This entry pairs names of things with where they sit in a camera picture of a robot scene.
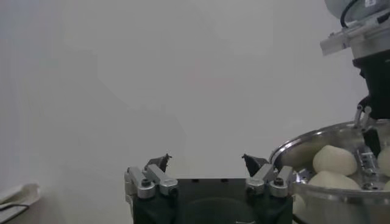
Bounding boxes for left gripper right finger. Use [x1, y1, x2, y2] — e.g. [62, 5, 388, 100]
[242, 153, 298, 198]

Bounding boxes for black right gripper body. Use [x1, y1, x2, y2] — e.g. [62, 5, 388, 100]
[352, 50, 390, 120]

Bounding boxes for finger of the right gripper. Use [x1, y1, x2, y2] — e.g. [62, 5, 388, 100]
[353, 103, 382, 158]

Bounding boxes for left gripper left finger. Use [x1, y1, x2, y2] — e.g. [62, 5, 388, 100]
[124, 153, 179, 199]

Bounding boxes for white steamed baozi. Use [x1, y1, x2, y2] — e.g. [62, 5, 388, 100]
[307, 170, 362, 191]
[377, 145, 390, 178]
[313, 145, 358, 177]

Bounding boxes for stainless steel steamer basket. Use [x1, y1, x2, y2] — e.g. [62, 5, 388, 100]
[269, 119, 390, 224]

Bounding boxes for white folded cloth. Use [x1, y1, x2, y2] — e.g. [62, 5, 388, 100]
[0, 183, 40, 215]

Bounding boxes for thin black cable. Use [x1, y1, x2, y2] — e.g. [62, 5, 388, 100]
[0, 203, 30, 224]

